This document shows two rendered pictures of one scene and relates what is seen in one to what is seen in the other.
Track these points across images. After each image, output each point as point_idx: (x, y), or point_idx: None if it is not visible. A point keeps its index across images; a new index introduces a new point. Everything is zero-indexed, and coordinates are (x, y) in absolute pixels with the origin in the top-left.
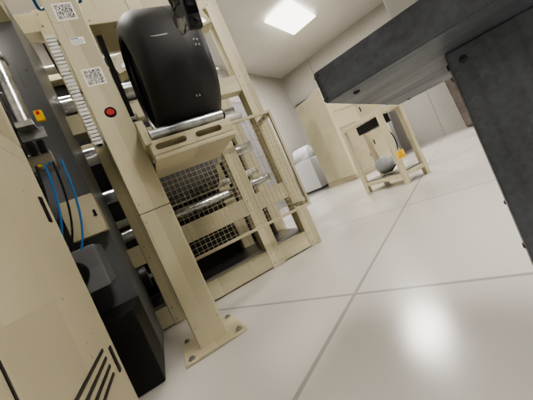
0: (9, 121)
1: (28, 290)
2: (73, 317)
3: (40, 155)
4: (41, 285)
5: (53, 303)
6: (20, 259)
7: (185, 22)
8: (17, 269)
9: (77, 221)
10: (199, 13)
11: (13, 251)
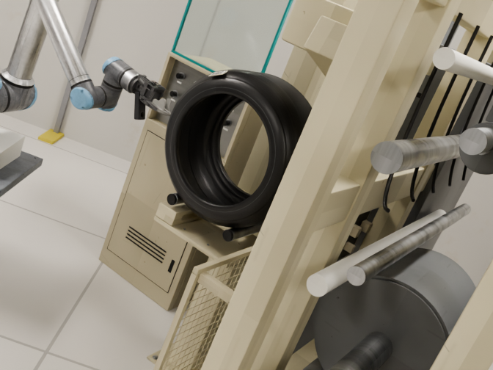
0: (229, 147)
1: (147, 198)
2: (161, 225)
3: None
4: (155, 203)
5: (155, 211)
6: (154, 191)
7: (164, 106)
8: (149, 191)
9: None
10: (134, 109)
11: (153, 187)
